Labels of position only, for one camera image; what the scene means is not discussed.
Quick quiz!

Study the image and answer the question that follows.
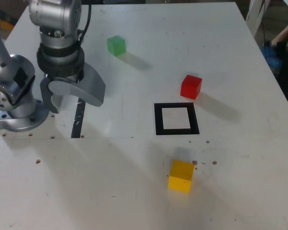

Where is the red cube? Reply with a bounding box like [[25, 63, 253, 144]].
[[180, 74, 203, 99]]

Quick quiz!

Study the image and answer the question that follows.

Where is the black tape strip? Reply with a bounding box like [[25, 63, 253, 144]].
[[71, 97, 87, 139]]

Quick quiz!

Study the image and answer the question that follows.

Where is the white frame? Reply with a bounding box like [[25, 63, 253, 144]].
[[244, 0, 269, 36]]

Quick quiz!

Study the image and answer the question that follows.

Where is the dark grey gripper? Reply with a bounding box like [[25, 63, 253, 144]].
[[40, 62, 107, 114]]

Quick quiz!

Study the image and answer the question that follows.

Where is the green cube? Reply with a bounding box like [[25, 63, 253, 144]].
[[107, 35, 127, 57]]

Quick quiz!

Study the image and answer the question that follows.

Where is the black tape square outline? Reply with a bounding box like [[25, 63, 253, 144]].
[[154, 102, 200, 136]]

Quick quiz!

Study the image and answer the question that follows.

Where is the yellow cube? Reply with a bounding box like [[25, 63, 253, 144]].
[[168, 160, 195, 194]]

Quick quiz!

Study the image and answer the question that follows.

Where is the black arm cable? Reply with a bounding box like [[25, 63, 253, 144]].
[[78, 0, 92, 45]]

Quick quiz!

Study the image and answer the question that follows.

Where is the blue object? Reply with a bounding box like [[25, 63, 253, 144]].
[[261, 44, 283, 72]]

